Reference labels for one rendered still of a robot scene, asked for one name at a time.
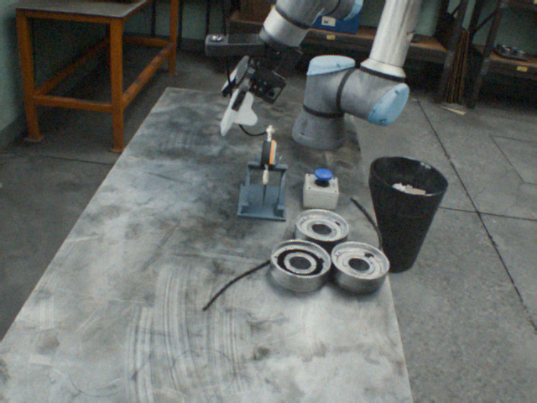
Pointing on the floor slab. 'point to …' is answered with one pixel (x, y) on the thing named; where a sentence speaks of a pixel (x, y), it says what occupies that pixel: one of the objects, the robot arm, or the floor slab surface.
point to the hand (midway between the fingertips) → (219, 114)
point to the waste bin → (404, 206)
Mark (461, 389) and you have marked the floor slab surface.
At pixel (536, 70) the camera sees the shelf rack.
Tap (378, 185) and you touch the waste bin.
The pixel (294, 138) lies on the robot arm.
